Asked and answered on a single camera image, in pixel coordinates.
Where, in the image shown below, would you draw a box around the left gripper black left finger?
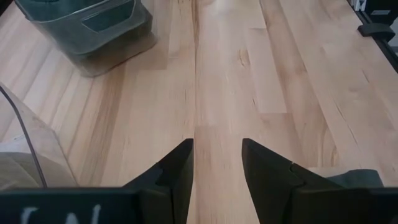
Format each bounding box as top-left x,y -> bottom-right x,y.
123,138 -> 195,224

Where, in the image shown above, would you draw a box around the black table-edge clamp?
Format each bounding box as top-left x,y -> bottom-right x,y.
346,0 -> 398,74

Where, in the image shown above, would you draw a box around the black thin cable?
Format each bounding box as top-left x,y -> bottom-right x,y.
0,84 -> 49,189

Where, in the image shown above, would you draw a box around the clear plastic bin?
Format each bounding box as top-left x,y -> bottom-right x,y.
0,81 -> 79,191
13,0 -> 158,78

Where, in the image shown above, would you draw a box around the black table clamp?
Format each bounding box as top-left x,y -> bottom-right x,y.
356,22 -> 396,42

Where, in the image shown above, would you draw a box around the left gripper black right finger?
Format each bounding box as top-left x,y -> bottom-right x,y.
241,138 -> 343,224

